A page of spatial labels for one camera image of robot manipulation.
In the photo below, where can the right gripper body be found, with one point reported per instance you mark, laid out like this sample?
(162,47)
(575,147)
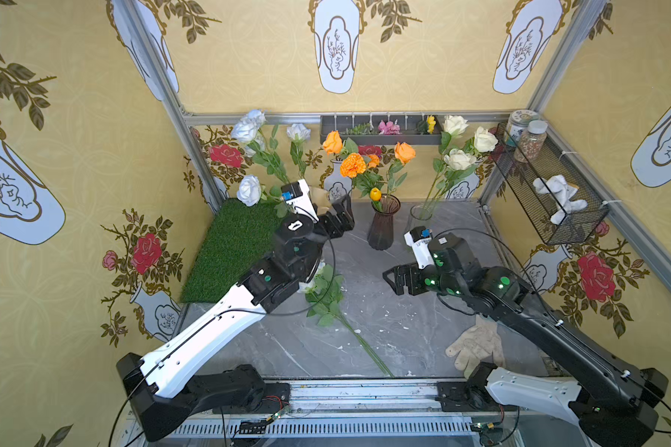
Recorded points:
(412,277)

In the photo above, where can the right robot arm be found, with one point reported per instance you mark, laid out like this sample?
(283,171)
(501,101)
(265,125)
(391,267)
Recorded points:
(610,400)

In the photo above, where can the pale blue rose top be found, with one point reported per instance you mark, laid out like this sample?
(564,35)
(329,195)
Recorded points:
(257,146)

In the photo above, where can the beige work glove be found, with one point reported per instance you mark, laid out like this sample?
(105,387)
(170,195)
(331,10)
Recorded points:
(475,345)

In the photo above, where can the pale blue rose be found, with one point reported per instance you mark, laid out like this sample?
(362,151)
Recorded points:
(248,128)
(251,192)
(298,135)
(257,146)
(324,295)

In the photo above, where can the bottle with colourful beads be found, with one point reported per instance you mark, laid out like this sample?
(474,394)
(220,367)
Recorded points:
(531,141)

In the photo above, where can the orange marigold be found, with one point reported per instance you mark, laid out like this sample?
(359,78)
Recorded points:
(353,165)

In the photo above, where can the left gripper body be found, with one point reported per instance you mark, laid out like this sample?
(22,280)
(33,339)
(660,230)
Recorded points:
(333,222)

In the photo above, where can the black wire wall basket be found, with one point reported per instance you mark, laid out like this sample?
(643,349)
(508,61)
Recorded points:
(578,227)

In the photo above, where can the white cloth in basket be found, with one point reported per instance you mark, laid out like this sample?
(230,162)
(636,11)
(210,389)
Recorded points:
(563,194)

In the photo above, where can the pink flower in tray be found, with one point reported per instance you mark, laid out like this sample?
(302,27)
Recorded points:
(389,128)

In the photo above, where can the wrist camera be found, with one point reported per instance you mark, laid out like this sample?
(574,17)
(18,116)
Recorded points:
(299,195)
(418,240)

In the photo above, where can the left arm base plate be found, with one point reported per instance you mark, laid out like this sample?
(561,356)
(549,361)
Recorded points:
(274,398)

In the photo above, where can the green artificial grass mat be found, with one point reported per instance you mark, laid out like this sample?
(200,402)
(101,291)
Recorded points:
(238,237)

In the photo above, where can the yellow flower in tray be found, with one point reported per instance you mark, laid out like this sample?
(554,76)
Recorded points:
(431,123)

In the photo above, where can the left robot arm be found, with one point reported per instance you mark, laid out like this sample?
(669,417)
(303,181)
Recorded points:
(163,387)

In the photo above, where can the glass jar with white lid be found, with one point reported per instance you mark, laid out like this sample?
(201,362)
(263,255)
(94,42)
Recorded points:
(517,123)

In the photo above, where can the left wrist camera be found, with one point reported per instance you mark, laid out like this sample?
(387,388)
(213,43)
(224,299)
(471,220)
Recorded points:
(299,195)

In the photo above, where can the grey wall planter tray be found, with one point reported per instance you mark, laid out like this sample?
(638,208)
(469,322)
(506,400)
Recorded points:
(363,128)

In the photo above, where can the white rose stem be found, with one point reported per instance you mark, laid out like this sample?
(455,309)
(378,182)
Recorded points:
(456,161)

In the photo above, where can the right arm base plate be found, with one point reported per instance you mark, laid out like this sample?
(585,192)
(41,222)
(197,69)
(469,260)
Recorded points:
(460,397)

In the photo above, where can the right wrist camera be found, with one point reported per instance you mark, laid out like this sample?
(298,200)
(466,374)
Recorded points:
(418,240)

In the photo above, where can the clear glass vase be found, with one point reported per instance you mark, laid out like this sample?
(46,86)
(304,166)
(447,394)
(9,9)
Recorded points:
(420,215)

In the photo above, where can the orange rose stem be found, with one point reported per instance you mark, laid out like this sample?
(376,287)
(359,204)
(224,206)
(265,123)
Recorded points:
(404,153)

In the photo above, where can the cream ruffled vase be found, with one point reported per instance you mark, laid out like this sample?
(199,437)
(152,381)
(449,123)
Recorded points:
(319,201)

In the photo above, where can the orange rose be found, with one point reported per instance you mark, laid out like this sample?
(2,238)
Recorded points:
(373,161)
(333,143)

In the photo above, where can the purple glass vase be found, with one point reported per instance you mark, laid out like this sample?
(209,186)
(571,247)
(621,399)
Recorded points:
(381,232)

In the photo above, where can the yellow orange tulip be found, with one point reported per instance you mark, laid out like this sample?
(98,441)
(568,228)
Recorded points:
(376,199)

